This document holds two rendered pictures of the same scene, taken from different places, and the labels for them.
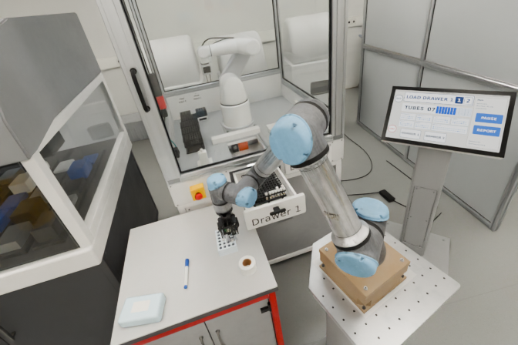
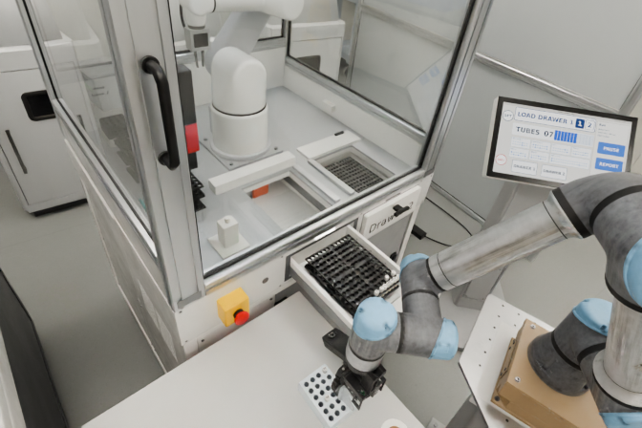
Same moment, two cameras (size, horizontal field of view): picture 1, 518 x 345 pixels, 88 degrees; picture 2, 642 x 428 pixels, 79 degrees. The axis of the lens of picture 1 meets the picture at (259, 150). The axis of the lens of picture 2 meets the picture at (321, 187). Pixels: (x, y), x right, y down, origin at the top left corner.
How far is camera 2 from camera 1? 0.75 m
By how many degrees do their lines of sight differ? 28
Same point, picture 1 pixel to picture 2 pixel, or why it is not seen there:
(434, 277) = not seen: hidden behind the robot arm
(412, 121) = (525, 149)
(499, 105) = (621, 134)
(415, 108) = (528, 131)
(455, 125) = (576, 158)
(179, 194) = (195, 320)
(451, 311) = not seen: hidden behind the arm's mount
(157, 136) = (175, 217)
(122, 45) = not seen: outside the picture
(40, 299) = not seen: outside the picture
